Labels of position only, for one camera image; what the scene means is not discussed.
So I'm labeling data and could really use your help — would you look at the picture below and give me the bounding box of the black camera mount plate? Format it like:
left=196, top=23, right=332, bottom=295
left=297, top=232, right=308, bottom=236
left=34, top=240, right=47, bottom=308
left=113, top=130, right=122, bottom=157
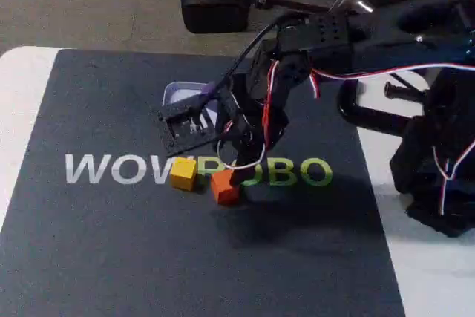
left=150, top=100, right=224, bottom=158

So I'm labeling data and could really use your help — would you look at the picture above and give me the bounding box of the purple block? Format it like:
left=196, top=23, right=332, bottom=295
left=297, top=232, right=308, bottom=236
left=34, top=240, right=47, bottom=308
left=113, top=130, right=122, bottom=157
left=199, top=80, right=217, bottom=102

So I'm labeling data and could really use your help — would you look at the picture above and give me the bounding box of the white rectangular tray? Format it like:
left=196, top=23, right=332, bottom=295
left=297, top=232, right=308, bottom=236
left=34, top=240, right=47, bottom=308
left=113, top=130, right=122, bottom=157
left=161, top=81, right=223, bottom=139

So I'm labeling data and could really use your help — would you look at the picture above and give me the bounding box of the orange block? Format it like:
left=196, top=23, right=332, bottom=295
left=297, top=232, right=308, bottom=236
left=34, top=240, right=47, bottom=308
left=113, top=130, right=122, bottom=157
left=209, top=169, right=241, bottom=206

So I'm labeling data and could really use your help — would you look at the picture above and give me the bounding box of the yellow block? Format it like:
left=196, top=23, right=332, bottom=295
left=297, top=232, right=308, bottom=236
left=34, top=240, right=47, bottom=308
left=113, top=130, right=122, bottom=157
left=169, top=156, right=197, bottom=192

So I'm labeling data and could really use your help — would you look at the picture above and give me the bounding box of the black WOWROBO mat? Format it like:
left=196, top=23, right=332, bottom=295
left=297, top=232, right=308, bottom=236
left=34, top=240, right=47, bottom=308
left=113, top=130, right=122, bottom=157
left=0, top=48, right=406, bottom=317

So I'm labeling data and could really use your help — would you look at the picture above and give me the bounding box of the white red servo cable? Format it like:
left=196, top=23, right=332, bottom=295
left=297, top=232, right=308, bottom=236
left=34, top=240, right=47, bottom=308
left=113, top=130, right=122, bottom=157
left=433, top=137, right=475, bottom=216
left=217, top=59, right=281, bottom=174

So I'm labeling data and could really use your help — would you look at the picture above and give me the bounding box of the thin black camera cable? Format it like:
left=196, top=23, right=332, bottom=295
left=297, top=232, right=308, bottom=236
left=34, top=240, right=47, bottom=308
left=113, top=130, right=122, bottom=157
left=221, top=14, right=294, bottom=84

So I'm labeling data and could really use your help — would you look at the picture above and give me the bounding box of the black table clamp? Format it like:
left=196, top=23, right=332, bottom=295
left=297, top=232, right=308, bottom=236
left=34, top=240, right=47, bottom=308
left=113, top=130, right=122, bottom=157
left=336, top=78, right=433, bottom=136

